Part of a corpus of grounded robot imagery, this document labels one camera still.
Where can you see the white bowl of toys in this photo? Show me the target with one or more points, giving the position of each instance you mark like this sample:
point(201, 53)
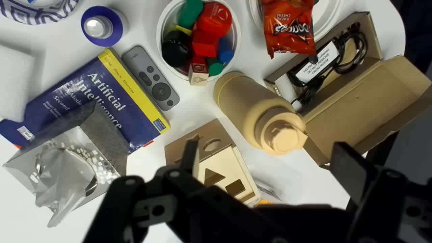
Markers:
point(197, 38)

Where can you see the silver tissue box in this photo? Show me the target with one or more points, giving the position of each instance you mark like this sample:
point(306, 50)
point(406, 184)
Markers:
point(71, 161)

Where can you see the white plate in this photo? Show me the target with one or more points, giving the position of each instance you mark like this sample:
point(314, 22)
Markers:
point(324, 15)

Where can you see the blue Artificial Intelligence book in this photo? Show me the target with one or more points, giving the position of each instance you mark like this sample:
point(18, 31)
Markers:
point(104, 80)

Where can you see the blue spray bottle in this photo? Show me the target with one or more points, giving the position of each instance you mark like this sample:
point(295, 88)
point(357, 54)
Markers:
point(102, 26)

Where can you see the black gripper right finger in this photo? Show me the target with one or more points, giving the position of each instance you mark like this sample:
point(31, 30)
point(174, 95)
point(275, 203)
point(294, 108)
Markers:
point(376, 192)

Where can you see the red Doritos chip bag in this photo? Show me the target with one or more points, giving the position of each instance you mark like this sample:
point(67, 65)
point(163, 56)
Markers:
point(287, 26)

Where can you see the open cardboard box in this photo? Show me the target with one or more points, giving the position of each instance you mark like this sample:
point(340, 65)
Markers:
point(367, 104)

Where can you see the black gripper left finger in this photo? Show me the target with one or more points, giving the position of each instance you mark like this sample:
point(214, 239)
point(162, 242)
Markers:
point(113, 222)

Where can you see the tan water bottle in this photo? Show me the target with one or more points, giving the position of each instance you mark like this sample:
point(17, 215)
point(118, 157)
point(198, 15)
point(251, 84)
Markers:
point(266, 120)

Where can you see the blue patterned paper plate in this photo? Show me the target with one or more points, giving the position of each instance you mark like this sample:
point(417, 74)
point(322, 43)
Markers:
point(33, 12)

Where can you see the grey remote control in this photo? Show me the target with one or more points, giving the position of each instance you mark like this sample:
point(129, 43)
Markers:
point(149, 77)

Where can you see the wooden shape sorter box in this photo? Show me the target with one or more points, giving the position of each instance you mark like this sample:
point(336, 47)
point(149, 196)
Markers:
point(218, 162)

